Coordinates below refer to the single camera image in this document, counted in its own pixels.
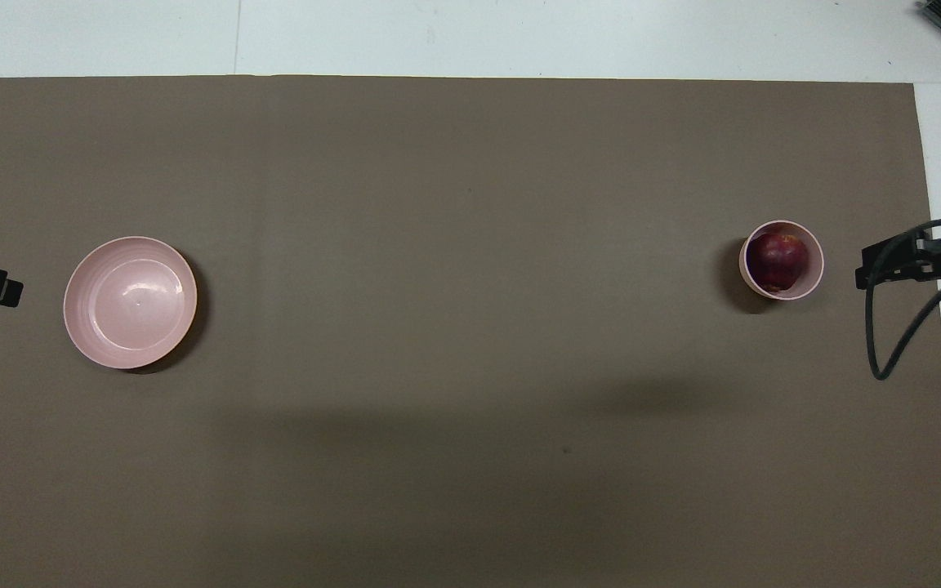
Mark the dark red apple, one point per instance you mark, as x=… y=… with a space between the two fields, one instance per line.
x=777 y=261

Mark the pink bowl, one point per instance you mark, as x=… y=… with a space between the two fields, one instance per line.
x=815 y=278

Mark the pink plate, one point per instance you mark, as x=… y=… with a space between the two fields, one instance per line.
x=129 y=302

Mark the brown table mat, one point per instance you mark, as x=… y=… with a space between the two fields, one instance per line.
x=470 y=245

